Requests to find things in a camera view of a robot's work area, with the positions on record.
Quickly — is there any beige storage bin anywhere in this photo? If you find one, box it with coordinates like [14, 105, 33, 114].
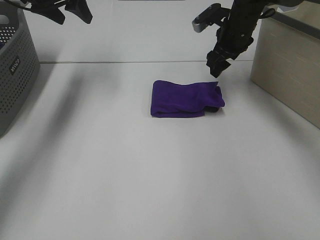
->
[250, 0, 320, 127]

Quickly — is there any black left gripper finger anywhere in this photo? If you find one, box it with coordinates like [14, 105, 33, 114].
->
[64, 0, 93, 24]
[41, 8, 65, 25]

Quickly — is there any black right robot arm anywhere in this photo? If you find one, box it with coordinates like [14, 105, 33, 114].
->
[205, 0, 302, 78]

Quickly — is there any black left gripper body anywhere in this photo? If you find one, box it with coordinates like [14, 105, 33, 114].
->
[19, 0, 68, 13]

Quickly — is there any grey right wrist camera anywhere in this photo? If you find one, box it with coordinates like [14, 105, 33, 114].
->
[192, 3, 231, 33]

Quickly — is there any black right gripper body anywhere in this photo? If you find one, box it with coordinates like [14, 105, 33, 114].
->
[212, 28, 254, 61]

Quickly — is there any grey perforated laundry basket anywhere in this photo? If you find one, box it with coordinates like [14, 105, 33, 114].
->
[0, 1, 40, 136]

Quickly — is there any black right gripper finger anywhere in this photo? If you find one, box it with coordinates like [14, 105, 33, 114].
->
[209, 59, 231, 78]
[206, 49, 221, 72]

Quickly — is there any purple towel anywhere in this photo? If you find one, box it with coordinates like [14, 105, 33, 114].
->
[150, 80, 225, 118]

